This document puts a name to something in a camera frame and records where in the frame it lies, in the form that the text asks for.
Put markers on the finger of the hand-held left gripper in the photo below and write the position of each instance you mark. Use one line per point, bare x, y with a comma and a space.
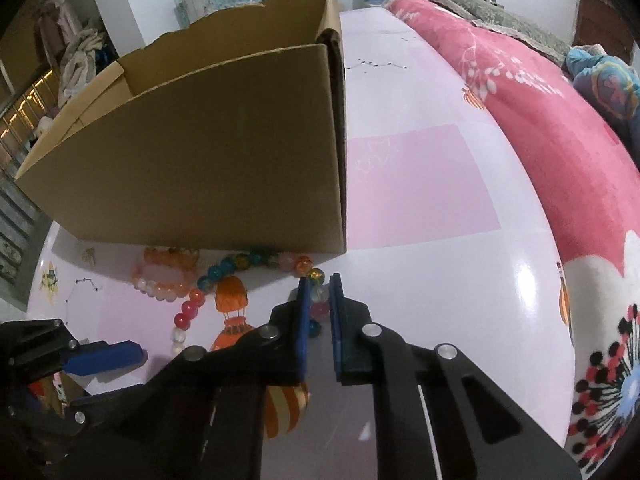
102, 357
75, 414

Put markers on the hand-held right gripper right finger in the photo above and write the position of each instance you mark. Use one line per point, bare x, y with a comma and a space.
336, 330

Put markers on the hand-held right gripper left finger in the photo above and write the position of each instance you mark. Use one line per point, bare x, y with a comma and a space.
301, 330

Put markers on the brown cardboard box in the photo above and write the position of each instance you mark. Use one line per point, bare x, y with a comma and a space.
200, 150

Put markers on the metal railing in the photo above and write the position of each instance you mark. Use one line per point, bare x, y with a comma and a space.
20, 125

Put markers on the pink floral blanket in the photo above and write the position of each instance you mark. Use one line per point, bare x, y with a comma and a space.
550, 135

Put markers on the pile of clothes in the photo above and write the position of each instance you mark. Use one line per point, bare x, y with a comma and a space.
75, 60

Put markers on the grey fluffy blanket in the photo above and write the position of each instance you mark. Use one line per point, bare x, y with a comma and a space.
500, 20

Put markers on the blue cartoon print blanket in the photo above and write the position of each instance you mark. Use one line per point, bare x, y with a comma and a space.
605, 80

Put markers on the brown wooden door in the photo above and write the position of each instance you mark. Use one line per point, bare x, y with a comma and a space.
600, 15

